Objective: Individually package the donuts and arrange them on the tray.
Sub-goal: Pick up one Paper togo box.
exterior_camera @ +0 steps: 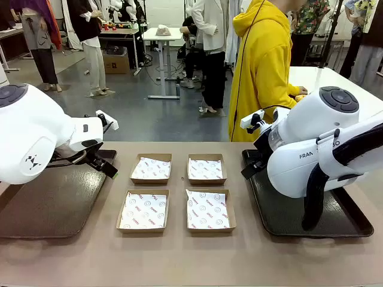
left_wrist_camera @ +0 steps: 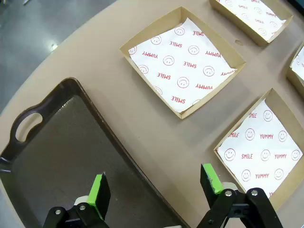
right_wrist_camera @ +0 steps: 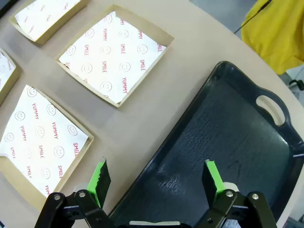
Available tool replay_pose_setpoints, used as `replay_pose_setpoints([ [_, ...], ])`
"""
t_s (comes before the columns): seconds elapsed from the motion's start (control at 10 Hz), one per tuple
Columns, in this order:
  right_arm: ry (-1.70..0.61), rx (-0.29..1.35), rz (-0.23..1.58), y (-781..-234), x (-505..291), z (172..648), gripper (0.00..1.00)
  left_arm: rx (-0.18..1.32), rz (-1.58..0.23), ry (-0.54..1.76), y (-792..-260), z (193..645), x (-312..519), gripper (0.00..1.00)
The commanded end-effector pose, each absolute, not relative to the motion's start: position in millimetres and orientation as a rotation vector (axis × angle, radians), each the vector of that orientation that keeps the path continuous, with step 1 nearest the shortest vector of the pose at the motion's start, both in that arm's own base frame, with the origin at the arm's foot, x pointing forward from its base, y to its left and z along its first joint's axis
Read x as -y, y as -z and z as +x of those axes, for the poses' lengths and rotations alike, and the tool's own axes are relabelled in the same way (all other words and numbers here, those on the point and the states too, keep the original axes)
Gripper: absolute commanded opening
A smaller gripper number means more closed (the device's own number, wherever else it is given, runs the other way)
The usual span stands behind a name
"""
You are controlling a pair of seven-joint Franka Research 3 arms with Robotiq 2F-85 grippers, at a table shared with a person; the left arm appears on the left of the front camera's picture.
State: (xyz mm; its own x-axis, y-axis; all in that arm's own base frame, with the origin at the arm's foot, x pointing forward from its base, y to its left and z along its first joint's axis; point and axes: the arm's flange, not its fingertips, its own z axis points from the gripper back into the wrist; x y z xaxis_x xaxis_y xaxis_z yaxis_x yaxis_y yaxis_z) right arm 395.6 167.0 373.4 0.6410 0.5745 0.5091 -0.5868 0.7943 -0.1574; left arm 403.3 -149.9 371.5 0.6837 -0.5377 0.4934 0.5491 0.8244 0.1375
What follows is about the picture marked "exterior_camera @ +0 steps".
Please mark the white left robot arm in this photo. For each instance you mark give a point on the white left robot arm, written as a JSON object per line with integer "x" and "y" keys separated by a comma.
{"x": 30, "y": 125}

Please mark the dark desk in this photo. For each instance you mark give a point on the dark desk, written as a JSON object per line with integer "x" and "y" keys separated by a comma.
{"x": 10, "y": 33}

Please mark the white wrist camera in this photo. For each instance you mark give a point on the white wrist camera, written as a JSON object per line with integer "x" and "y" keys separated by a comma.
{"x": 108, "y": 121}
{"x": 249, "y": 120}

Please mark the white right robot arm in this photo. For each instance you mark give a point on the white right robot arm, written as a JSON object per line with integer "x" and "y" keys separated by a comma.
{"x": 302, "y": 140}

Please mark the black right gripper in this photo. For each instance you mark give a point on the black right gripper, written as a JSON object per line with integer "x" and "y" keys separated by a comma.
{"x": 263, "y": 151}

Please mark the mannequin with black vest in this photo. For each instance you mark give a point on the mannequin with black vest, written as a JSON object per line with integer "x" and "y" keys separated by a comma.
{"x": 86, "y": 27}

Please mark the person in yellow hoodie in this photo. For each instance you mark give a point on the person in yellow hoodie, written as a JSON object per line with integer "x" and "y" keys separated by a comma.
{"x": 263, "y": 59}

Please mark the mannequin with purple top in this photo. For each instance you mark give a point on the mannequin with purple top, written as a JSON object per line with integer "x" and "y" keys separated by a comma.
{"x": 36, "y": 30}

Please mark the white standing desk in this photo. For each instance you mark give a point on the white standing desk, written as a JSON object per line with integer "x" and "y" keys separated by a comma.
{"x": 163, "y": 32}

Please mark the right forearm yellow sleeve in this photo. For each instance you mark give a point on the right forearm yellow sleeve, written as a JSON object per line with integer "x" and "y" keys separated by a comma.
{"x": 278, "y": 95}

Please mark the kraft paper box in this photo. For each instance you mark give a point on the kraft paper box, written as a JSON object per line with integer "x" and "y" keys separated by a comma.
{"x": 149, "y": 180}
{"x": 142, "y": 232}
{"x": 206, "y": 181}
{"x": 211, "y": 232}

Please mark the brown cardboard box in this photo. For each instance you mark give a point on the brown cardboard box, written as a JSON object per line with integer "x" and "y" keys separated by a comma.
{"x": 115, "y": 64}

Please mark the red cup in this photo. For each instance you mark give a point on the red cup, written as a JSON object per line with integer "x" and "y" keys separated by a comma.
{"x": 106, "y": 27}

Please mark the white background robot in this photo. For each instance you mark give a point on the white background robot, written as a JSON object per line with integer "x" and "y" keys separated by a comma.
{"x": 125, "y": 7}

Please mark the person in white jacket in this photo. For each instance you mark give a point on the person in white jacket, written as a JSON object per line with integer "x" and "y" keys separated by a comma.
{"x": 209, "y": 30}

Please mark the crumpled plastic bag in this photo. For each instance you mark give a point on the crumpled plastic bag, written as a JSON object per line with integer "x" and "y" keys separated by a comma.
{"x": 163, "y": 30}

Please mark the person's right hand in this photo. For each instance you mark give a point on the person's right hand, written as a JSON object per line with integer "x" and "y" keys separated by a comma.
{"x": 300, "y": 89}

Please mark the grey table with toys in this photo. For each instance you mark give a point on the grey table with toys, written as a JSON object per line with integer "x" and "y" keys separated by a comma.
{"x": 119, "y": 31}

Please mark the dark brown serving tray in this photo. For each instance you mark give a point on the dark brown serving tray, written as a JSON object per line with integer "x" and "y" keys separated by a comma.
{"x": 51, "y": 203}

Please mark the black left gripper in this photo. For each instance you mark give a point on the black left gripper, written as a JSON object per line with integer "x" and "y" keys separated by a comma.
{"x": 94, "y": 157}

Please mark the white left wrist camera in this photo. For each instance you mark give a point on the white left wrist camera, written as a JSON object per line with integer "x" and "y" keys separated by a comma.
{"x": 108, "y": 121}

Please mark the black stand pole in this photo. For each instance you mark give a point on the black stand pole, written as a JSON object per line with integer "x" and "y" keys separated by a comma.
{"x": 330, "y": 33}

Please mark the person in dark floral shirt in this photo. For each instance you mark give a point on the person in dark floral shirt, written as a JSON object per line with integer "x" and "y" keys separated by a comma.
{"x": 308, "y": 18}

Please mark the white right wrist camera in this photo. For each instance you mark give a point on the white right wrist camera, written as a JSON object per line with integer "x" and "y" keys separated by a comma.
{"x": 249, "y": 120}

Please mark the white printed liner paper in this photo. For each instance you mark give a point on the white printed liner paper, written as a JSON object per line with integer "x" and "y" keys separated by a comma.
{"x": 143, "y": 210}
{"x": 208, "y": 210}
{"x": 206, "y": 169}
{"x": 152, "y": 169}

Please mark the white workbench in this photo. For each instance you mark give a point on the white workbench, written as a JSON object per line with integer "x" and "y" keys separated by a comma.
{"x": 336, "y": 40}

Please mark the seated person in black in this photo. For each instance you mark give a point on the seated person in black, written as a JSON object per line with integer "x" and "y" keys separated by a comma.
{"x": 191, "y": 56}

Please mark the large white table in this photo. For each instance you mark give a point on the large white table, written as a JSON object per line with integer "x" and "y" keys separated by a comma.
{"x": 344, "y": 79}

